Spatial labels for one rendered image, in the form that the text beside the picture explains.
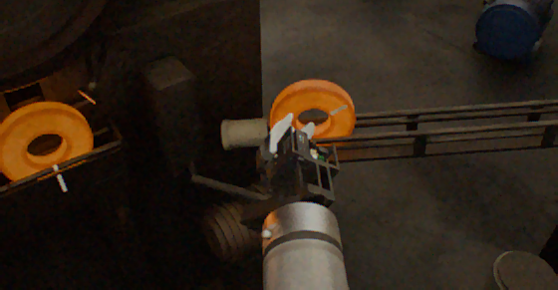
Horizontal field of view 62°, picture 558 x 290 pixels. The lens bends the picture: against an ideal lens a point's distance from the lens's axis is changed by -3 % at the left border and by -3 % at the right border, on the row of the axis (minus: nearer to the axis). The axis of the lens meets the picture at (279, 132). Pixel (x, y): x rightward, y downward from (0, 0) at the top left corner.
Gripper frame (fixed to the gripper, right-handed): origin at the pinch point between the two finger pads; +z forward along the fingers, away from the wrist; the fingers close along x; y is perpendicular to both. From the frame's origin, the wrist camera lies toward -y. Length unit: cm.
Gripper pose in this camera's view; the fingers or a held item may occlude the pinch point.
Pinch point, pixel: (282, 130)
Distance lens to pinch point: 74.3
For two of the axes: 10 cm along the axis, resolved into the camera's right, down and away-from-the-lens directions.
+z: -0.4, -6.4, 7.7
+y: 4.9, -6.8, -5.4
